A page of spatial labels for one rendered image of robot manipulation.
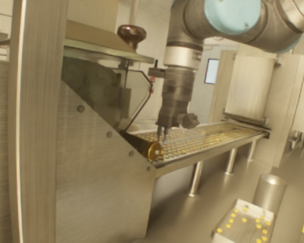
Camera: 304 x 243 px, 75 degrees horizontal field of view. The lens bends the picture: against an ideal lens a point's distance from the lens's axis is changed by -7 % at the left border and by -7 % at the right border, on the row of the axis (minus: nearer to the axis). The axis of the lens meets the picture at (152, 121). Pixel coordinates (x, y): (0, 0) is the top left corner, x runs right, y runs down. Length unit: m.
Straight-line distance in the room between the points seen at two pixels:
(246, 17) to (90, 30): 0.26
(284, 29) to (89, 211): 0.47
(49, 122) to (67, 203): 0.17
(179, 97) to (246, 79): 0.67
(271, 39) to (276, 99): 0.68
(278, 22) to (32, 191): 0.47
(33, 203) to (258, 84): 1.03
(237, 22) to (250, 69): 0.74
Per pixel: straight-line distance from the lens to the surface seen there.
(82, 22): 0.33
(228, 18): 0.39
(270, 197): 0.70
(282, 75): 1.15
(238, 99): 1.13
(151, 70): 0.55
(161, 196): 0.64
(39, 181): 0.19
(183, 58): 0.49
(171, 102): 0.50
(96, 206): 0.35
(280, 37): 0.50
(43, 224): 0.21
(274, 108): 1.15
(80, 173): 0.30
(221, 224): 0.59
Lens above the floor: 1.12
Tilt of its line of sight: 11 degrees down
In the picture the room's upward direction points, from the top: 9 degrees clockwise
